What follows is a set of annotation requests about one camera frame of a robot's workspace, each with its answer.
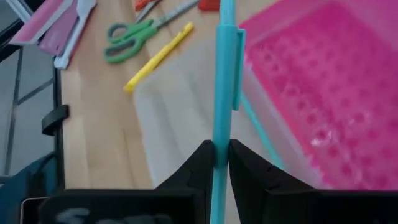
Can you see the black table clamp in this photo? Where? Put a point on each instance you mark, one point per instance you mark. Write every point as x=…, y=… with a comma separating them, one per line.
x=56, y=119

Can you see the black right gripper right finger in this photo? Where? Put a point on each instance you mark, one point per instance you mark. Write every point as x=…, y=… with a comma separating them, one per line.
x=255, y=174

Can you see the teal pen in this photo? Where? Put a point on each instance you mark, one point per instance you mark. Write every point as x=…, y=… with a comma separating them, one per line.
x=224, y=77

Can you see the red item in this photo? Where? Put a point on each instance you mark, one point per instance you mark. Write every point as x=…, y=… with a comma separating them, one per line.
x=208, y=4

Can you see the translucent plastic storage box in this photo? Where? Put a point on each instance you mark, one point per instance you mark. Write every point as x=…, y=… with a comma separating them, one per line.
x=180, y=109

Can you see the yellow pen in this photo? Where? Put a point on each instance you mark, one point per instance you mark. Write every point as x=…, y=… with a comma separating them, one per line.
x=158, y=57

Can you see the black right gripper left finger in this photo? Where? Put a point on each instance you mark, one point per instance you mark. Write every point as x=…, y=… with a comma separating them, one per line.
x=196, y=174

